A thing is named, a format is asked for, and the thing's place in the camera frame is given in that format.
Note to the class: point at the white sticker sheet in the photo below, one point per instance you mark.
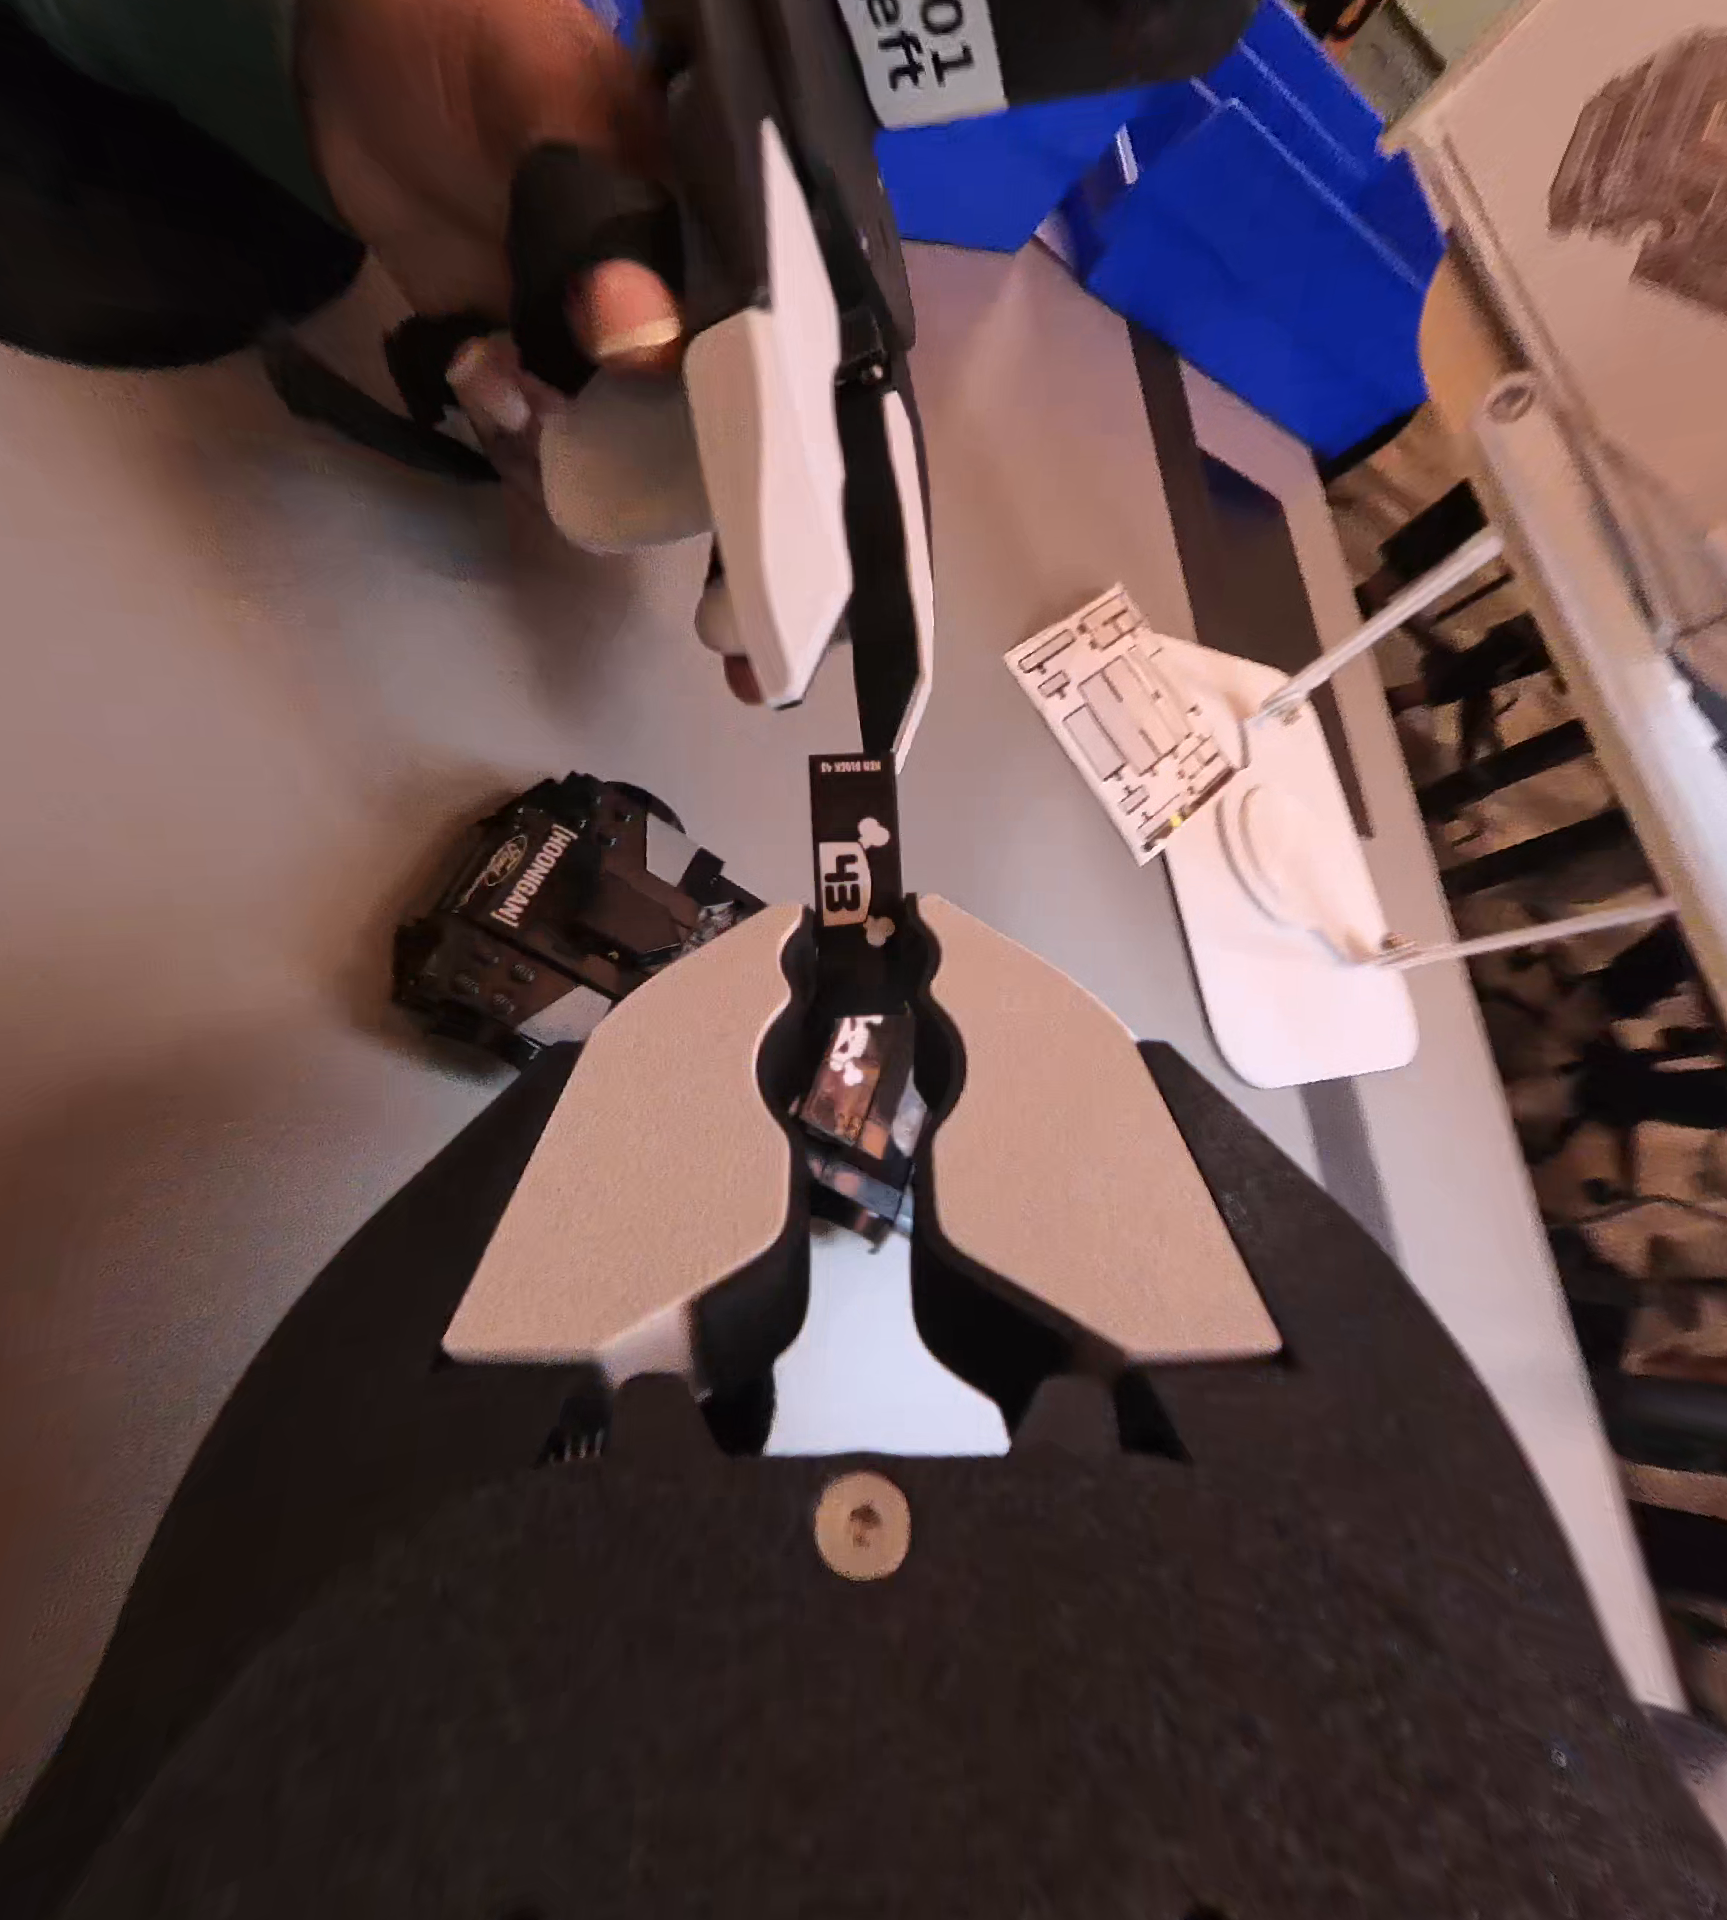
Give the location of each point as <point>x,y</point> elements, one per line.
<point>1119,721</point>

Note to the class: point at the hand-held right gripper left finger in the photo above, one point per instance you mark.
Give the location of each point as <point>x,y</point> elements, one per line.
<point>624,1202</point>

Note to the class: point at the person's left forearm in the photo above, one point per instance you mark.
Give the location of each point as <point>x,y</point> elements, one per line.
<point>204,62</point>

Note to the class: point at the person's left hand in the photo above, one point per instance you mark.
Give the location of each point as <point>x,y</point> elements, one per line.
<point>398,120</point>

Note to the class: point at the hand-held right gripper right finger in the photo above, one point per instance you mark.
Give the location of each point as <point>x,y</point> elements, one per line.
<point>1103,1202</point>

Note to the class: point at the white booklet stand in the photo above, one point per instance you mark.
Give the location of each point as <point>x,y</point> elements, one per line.
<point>1285,961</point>

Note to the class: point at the black numbered lego tile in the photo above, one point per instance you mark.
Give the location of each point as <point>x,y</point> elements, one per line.
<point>857,856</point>

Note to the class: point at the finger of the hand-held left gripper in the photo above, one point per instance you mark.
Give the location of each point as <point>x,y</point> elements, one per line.
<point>919,599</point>
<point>775,450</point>

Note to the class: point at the blue storage bin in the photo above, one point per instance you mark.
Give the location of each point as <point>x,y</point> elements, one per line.
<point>1285,240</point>
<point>1045,165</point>

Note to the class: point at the black lego car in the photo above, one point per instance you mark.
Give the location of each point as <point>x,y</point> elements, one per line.
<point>551,917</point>

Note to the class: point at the black striped lego piece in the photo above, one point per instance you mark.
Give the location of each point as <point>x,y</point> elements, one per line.
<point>865,1126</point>

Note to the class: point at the lego instruction booklet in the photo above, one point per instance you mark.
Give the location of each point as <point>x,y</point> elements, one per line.
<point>1673,181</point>

